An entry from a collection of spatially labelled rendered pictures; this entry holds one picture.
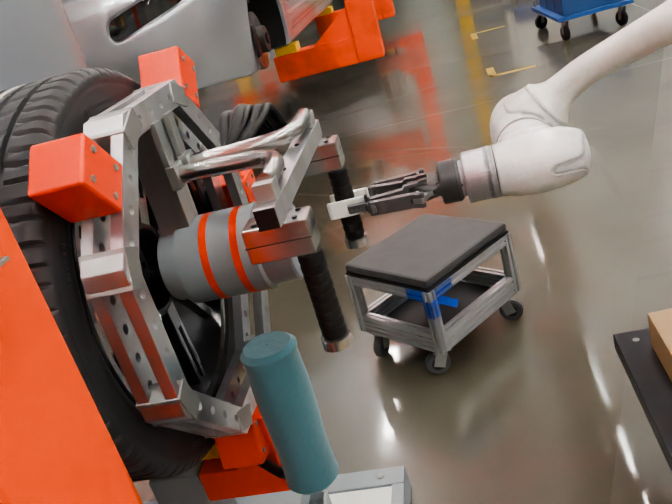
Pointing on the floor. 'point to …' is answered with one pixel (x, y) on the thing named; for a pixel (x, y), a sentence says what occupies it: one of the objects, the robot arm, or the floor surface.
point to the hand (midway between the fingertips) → (348, 203)
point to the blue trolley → (559, 11)
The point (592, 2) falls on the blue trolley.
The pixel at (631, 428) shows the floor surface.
